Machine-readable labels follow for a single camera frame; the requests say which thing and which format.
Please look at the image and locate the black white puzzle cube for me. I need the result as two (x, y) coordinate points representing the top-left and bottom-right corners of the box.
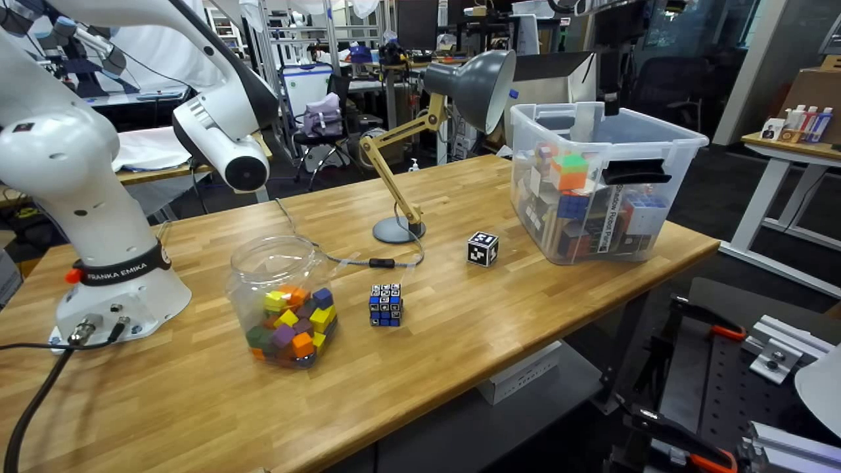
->
(465, 230), (502, 269)

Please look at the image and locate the blue silver puzzle cube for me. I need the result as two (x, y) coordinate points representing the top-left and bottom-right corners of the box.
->
(365, 281), (404, 328)

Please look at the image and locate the green topped Rubik's cube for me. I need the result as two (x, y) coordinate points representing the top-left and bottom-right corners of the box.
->
(552, 154), (592, 198)

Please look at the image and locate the white box under table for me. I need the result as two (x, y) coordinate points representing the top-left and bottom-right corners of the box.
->
(476, 340), (573, 408)

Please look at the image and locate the open cardboard box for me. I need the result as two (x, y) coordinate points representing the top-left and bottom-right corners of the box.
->
(502, 50), (601, 134)

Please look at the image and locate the brown cardboard box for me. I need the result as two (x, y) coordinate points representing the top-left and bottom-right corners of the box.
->
(782, 56), (841, 147)

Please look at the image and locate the clear glass jar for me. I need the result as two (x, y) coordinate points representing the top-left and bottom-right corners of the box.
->
(228, 234), (338, 370)

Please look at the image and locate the lilac bag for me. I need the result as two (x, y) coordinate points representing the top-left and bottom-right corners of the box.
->
(297, 89), (347, 142)

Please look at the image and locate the purple wooden block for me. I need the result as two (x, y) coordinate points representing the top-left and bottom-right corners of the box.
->
(267, 326), (298, 355)

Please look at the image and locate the clear plastic storage bin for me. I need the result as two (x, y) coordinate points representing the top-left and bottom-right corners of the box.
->
(505, 100), (711, 269)

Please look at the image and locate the green wooden block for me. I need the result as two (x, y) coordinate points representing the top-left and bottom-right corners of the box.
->
(243, 324), (274, 353)

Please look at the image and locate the white storage container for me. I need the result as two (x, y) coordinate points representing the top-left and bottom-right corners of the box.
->
(277, 60), (335, 115)

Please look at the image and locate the white foam sheet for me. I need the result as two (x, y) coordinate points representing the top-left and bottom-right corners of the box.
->
(113, 123), (213, 177)

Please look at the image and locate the black office chair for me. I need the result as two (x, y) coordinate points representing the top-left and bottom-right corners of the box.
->
(619, 43), (745, 134)

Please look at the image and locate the black orange bar clamp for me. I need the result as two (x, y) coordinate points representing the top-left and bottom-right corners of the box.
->
(668, 295), (749, 348)
(611, 397), (743, 473)

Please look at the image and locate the white side table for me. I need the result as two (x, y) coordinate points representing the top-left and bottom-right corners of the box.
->
(718, 129), (841, 299)

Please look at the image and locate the small white label card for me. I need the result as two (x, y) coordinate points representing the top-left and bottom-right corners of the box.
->
(758, 115), (787, 146)

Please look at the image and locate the small red white bottle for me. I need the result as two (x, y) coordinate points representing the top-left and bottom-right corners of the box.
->
(798, 104), (819, 146)

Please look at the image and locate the small blue bottle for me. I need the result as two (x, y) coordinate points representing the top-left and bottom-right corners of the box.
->
(808, 106), (836, 147)

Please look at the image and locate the long aluminium extrusion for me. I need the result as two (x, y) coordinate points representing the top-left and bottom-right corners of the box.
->
(739, 418), (841, 473)

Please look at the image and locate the thin lamp power cable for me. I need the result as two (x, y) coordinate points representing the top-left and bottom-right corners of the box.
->
(267, 192), (427, 273)

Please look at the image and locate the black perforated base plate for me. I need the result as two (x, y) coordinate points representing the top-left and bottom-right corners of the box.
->
(655, 331), (816, 457)

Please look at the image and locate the short aluminium extrusion bracket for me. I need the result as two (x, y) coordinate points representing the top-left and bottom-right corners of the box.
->
(743, 312), (836, 389)

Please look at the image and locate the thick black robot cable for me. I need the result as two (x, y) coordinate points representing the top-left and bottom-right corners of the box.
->
(0, 322), (129, 473)

